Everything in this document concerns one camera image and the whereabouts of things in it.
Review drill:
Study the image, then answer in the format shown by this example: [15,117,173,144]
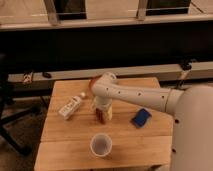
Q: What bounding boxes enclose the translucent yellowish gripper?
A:
[93,97,112,120]

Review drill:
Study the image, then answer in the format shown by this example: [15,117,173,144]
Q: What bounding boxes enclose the red pepper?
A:
[96,108,104,124]

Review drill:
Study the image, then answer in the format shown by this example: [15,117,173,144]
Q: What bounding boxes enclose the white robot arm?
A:
[90,72,213,171]

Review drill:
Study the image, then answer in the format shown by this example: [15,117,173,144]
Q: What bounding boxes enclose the orange bowl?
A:
[89,76,101,91]

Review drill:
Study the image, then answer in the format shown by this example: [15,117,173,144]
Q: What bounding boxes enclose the white bottle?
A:
[58,92,86,120]

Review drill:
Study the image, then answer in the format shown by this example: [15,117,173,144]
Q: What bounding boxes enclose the blue sponge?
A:
[131,108,151,128]

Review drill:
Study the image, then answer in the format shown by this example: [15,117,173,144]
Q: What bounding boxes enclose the clear plastic cup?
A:
[90,133,112,158]

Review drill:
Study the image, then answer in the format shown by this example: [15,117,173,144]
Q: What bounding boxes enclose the wooden table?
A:
[34,80,172,171]

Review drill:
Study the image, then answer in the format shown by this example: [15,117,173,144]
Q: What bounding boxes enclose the small black object on ledge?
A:
[42,72,52,79]

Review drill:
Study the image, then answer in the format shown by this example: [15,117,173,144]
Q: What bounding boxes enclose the striped object on ledge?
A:
[22,72,33,84]

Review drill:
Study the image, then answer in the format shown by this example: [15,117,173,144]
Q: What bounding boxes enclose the black clamp on ledge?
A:
[179,60,195,86]

